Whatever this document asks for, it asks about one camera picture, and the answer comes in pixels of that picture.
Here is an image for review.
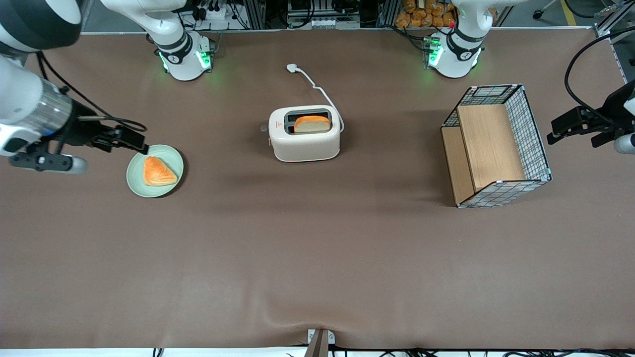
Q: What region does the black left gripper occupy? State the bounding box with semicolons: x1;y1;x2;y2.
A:
547;79;635;148

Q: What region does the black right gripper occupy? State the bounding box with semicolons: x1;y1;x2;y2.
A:
62;102;149;155

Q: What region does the cream white toaster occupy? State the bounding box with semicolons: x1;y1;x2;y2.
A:
260;105;343;163

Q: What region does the pale green round plate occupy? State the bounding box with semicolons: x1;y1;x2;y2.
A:
126;144;184;198

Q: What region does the triangular orange pastry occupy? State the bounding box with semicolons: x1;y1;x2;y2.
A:
143;156;178;187

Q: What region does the white power strip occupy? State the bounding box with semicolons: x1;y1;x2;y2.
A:
191;0;236;21

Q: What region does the bag of orange buns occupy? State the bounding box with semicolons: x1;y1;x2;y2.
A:
395;0;457;28

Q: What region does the bread slice with orange crust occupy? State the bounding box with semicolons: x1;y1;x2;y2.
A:
294;115;331;133

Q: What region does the brown table cover mat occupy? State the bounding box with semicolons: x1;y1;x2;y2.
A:
0;27;635;350

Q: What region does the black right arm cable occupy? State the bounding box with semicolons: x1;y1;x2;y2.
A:
36;52;148;133

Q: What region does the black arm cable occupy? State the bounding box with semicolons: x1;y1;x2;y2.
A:
36;52;148;133
565;27;635;124

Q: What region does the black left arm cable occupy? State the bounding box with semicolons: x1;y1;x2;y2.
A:
565;27;635;124

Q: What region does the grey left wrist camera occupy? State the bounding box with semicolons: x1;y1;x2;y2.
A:
614;133;635;155

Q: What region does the wire basket with wooden shelf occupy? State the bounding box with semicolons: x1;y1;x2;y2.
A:
441;84;552;209

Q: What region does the aluminium frame strut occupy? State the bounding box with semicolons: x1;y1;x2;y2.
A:
593;0;635;38

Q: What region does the white toaster power cord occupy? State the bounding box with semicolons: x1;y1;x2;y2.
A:
286;63;345;133

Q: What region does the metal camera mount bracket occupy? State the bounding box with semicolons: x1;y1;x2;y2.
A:
304;328;336;357

